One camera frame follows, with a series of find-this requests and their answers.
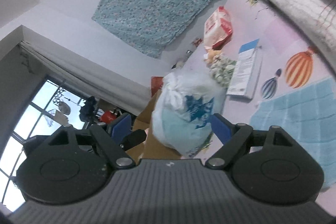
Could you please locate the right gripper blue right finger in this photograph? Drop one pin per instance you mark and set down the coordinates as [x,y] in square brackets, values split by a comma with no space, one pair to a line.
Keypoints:
[233,137]

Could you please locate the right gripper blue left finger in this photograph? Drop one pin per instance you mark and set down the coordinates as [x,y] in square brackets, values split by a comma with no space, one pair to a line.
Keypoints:
[109,141]

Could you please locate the green white cloth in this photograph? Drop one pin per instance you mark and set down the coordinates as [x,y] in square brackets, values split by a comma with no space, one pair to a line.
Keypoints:
[222,69]

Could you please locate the light blue checked towel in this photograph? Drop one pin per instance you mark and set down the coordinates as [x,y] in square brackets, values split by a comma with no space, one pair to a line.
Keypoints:
[308,115]

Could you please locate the brown cardboard box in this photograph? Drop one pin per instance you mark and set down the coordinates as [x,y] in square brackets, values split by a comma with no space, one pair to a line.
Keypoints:
[151,148]

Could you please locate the white curtain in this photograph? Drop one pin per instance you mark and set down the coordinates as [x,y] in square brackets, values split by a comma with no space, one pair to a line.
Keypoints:
[91,77]

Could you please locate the white blue plastic bag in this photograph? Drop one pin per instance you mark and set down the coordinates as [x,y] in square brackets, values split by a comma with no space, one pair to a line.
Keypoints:
[181,117]

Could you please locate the white blue flat box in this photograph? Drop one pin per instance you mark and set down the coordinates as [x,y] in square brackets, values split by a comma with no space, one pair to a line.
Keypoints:
[247,70]

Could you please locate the red gift bag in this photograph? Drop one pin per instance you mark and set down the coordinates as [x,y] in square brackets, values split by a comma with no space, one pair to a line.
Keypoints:
[156,84]

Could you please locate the orange white rolled cloth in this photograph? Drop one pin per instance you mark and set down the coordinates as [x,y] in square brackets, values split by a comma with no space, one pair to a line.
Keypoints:
[210,55]

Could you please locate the pink wet wipes pack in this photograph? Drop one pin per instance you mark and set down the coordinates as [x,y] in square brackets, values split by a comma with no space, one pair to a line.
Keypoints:
[217,30]

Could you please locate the window with frame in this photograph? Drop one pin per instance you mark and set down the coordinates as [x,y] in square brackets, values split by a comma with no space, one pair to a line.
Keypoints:
[53,105]

